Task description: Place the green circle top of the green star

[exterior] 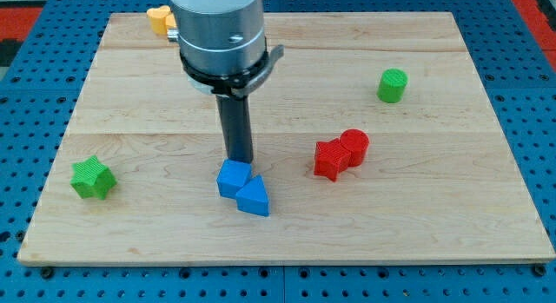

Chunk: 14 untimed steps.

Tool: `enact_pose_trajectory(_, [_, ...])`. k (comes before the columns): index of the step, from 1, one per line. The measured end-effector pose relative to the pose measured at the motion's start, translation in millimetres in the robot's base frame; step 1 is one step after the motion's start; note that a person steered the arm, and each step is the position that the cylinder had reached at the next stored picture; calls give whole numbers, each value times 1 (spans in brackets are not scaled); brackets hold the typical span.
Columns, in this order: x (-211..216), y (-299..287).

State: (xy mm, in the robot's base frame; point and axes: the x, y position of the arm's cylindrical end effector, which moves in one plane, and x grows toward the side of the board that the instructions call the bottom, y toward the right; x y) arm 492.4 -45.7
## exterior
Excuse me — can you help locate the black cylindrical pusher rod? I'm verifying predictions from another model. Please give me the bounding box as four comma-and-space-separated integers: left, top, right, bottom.
216, 96, 254, 164

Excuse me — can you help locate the black clamp ring mount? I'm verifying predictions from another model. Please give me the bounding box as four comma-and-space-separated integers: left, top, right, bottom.
180, 44, 284, 99

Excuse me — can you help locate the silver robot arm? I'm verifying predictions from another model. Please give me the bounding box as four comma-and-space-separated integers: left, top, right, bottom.
169, 0, 284, 163

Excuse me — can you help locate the red star block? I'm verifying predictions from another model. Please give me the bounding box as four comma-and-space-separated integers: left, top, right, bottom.
314, 138, 351, 182

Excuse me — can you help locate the green star block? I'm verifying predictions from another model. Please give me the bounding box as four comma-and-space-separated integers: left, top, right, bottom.
70, 155, 117, 200

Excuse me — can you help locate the blue cube block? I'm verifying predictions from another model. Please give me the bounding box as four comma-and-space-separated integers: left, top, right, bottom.
216, 159, 252, 199

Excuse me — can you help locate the blue triangle block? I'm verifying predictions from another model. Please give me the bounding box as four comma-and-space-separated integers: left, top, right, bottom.
235, 175, 270, 217

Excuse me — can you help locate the yellow heart block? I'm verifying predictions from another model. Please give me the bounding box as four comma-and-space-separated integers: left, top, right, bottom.
146, 5, 175, 35

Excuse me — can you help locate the red cylinder block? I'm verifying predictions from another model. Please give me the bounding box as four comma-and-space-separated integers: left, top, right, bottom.
340, 128, 370, 167

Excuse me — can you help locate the wooden board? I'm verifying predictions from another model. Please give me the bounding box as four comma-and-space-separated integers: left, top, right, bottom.
18, 12, 555, 267

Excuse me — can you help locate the green cylinder block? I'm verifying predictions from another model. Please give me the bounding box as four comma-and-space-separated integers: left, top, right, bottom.
377, 68, 408, 103

